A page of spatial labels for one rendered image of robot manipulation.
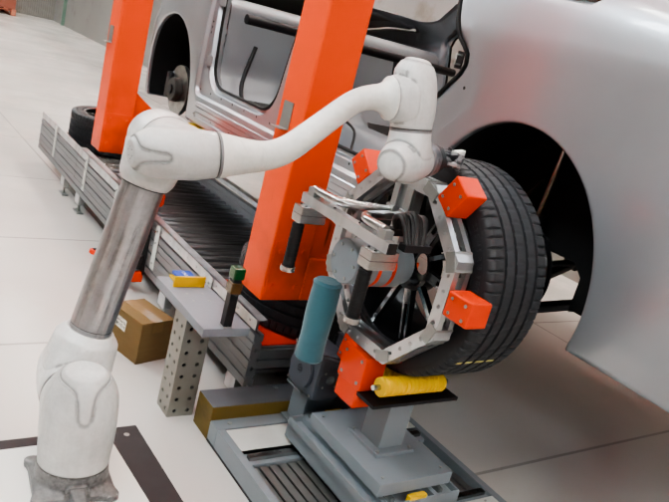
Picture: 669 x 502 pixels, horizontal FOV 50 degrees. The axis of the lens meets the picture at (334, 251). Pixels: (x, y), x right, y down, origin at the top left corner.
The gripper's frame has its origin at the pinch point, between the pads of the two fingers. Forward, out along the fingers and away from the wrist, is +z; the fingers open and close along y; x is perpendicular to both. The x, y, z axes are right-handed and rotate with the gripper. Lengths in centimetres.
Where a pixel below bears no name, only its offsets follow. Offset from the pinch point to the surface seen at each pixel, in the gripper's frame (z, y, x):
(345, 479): -15, 8, -102
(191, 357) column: -9, -63, -100
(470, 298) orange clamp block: -21.3, 24.2, -28.0
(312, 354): -18, -15, -68
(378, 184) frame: -2.9, -18.7, -16.4
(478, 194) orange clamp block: -14.6, 14.1, -4.4
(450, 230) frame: -17.9, 11.7, -15.2
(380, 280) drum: -17.7, -1.9, -36.8
